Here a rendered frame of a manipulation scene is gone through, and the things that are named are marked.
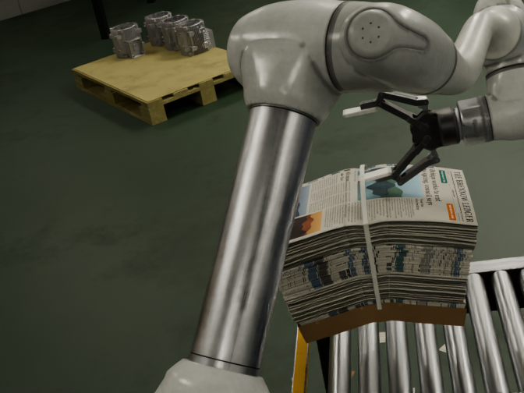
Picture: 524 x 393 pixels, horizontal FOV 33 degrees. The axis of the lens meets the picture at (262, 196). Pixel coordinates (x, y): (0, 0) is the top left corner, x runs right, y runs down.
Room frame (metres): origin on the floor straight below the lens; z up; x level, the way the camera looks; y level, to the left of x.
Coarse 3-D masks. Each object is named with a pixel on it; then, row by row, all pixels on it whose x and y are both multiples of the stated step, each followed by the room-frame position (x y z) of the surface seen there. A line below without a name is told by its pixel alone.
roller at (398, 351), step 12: (396, 324) 1.67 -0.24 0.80; (396, 336) 1.62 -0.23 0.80; (396, 348) 1.58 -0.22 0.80; (408, 348) 1.59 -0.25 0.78; (396, 360) 1.54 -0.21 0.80; (408, 360) 1.55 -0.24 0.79; (396, 372) 1.50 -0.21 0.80; (408, 372) 1.50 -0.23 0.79; (396, 384) 1.46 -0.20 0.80; (408, 384) 1.46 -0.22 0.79
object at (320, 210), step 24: (312, 192) 1.71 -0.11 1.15; (336, 192) 1.66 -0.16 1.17; (312, 216) 1.59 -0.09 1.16; (336, 216) 1.54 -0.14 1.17; (312, 240) 1.50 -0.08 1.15; (336, 240) 1.49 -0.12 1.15; (288, 264) 1.51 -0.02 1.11; (312, 264) 1.50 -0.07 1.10; (336, 264) 1.49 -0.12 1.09; (288, 288) 1.51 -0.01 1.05; (312, 288) 1.50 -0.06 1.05; (336, 288) 1.49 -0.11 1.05; (360, 288) 1.48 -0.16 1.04; (312, 312) 1.49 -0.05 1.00; (336, 312) 1.49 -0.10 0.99
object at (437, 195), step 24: (408, 168) 1.72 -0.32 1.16; (432, 168) 1.72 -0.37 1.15; (408, 192) 1.60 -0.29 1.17; (432, 192) 1.59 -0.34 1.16; (456, 192) 1.59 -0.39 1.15; (408, 216) 1.48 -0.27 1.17; (432, 216) 1.48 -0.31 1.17; (456, 216) 1.48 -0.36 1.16; (408, 240) 1.47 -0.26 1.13; (432, 240) 1.46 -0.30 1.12; (456, 240) 1.45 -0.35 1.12; (408, 264) 1.46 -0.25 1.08; (432, 264) 1.45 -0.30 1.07; (456, 264) 1.45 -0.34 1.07; (408, 288) 1.46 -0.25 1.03; (432, 288) 1.45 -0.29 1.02; (456, 288) 1.44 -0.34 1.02
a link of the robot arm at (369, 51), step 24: (336, 24) 1.19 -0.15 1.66; (360, 24) 1.13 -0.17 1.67; (384, 24) 1.12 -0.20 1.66; (408, 24) 1.13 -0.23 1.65; (432, 24) 1.18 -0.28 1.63; (336, 48) 1.17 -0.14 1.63; (360, 48) 1.12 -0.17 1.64; (384, 48) 1.10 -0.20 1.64; (408, 48) 1.12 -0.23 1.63; (432, 48) 1.14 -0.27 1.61; (336, 72) 1.17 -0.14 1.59; (360, 72) 1.14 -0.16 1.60; (384, 72) 1.12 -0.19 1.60; (408, 72) 1.13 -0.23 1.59; (432, 72) 1.15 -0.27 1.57
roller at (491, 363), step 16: (480, 288) 1.75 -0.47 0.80; (480, 304) 1.68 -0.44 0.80; (480, 320) 1.62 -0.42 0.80; (480, 336) 1.57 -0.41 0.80; (496, 336) 1.57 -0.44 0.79; (480, 352) 1.52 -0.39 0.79; (496, 352) 1.50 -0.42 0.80; (480, 368) 1.48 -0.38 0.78; (496, 368) 1.45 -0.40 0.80; (496, 384) 1.40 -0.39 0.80
